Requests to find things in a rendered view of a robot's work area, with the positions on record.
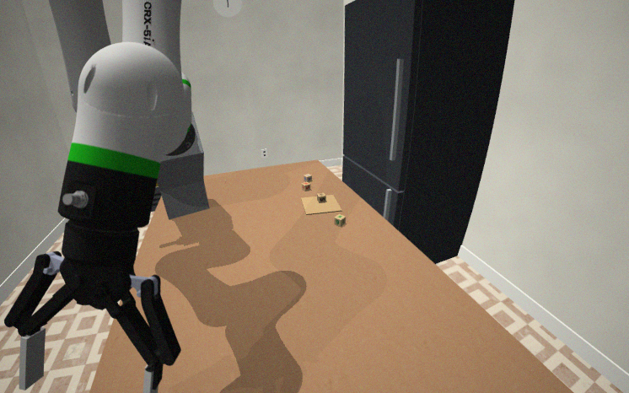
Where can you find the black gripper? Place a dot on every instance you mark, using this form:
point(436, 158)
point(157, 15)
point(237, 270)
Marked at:
point(85, 251)

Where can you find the beige flat mat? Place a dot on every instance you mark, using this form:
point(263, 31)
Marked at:
point(312, 206)

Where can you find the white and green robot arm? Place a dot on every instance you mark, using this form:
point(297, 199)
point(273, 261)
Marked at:
point(128, 98)

